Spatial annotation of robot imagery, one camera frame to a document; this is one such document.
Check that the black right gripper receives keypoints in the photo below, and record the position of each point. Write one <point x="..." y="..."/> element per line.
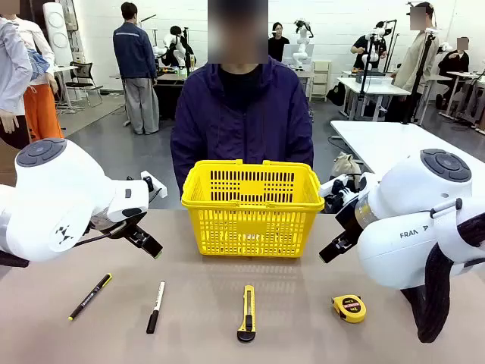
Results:
<point x="354" y="221"/>

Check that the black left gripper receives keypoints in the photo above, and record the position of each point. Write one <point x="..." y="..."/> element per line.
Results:
<point x="113" y="228"/>

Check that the yellow tape measure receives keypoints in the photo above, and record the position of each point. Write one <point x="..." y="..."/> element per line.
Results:
<point x="350" y="309"/>

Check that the black pen with yellow cap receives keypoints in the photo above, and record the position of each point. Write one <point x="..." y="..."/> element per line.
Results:
<point x="90" y="297"/>

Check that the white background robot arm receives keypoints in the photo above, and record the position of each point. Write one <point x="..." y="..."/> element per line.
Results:
<point x="303" y="45"/>

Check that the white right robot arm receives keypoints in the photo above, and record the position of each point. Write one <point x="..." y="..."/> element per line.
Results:
<point x="398" y="246"/>

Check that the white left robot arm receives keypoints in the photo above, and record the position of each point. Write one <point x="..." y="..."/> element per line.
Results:
<point x="57" y="197"/>

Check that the yellow plastic shopping basket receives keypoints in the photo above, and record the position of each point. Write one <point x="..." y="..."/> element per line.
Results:
<point x="253" y="212"/>

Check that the seated person in purple jacket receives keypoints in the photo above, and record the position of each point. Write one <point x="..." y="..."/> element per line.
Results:
<point x="242" y="121"/>

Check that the person in beige coat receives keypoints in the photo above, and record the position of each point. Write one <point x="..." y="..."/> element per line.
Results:
<point x="413" y="64"/>

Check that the person in black t-shirt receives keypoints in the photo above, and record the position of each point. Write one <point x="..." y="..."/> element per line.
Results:
<point x="360" y="45"/>

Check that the person in black top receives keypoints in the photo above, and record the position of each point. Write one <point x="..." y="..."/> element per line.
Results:
<point x="278" y="43"/>

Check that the seated person in black clothes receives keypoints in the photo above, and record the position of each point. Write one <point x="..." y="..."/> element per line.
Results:
<point x="454" y="64"/>

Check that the white marker with black cap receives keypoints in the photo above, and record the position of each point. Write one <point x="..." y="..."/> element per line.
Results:
<point x="156" y="306"/>

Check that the beige cloth bag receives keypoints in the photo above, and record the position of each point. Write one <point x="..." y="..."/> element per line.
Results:
<point x="346" y="165"/>

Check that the yellow black utility knife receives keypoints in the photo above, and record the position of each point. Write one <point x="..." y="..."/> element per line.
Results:
<point x="248" y="307"/>

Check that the large white table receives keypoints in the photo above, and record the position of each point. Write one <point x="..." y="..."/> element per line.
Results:
<point x="379" y="140"/>

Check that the black bag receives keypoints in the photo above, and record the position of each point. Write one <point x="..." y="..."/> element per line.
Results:
<point x="336" y="95"/>

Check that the brown apron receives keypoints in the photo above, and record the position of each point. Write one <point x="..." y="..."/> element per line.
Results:
<point x="5" y="163"/>

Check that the small white table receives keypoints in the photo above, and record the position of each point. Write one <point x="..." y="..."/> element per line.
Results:
<point x="373" y="87"/>

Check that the grey robot work table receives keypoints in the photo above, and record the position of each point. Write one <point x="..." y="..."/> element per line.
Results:
<point x="170" y="79"/>

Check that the white drawer cabinet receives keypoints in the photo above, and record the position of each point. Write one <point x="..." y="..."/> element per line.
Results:
<point x="321" y="79"/>

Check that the mannequin with orange trousers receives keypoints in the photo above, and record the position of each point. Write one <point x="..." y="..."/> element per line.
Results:
<point x="41" y="110"/>

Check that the thin black pole stand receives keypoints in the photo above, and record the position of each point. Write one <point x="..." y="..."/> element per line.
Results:
<point x="365" y="76"/>

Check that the black office chair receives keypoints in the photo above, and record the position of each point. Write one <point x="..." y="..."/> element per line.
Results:
<point x="81" y="79"/>

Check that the man in blue jacket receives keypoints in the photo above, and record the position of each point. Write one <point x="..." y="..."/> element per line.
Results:
<point x="134" y="57"/>

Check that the black tripod stand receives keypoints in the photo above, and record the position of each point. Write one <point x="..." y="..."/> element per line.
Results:
<point x="422" y="76"/>

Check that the white robot beside black t-shirt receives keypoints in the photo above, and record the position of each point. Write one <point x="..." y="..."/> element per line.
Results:
<point x="373" y="41"/>

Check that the white wooden desk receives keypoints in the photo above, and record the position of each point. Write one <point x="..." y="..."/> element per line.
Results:
<point x="464" y="76"/>

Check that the mannequin in light blue shirt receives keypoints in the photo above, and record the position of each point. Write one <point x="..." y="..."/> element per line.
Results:
<point x="11" y="76"/>

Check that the tall white standing appliance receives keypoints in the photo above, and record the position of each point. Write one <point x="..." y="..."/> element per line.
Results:
<point x="57" y="34"/>

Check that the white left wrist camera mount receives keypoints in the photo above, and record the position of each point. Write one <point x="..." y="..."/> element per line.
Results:
<point x="158" y="187"/>

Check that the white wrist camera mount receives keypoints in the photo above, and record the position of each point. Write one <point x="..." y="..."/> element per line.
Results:
<point x="339" y="186"/>
<point x="158" y="187"/>

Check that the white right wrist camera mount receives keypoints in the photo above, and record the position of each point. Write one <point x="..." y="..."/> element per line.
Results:
<point x="339" y="186"/>

